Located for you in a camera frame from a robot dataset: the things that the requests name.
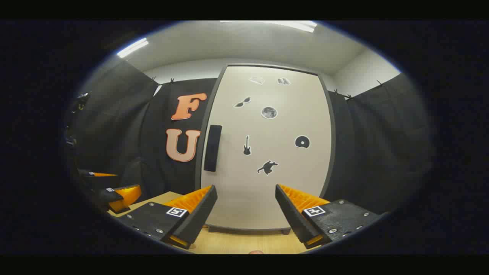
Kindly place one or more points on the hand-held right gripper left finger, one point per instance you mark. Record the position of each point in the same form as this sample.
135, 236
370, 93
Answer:
198, 217

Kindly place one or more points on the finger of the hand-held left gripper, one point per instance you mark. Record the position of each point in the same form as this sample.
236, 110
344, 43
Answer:
122, 196
95, 177

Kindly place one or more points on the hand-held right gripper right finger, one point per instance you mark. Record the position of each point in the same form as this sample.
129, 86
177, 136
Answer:
292, 217

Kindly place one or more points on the white cabinet door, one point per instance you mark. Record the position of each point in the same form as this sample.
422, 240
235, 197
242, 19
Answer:
267, 198

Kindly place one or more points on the grey cabinet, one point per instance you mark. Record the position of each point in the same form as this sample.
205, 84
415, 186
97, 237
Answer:
248, 230

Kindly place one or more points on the long ceiling light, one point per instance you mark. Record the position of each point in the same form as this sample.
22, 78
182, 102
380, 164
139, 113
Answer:
132, 47

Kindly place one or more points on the black backdrop cloth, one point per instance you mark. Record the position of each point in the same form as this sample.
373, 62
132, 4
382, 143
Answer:
382, 152

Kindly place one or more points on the wide ceiling light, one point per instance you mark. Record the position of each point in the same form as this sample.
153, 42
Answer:
290, 24

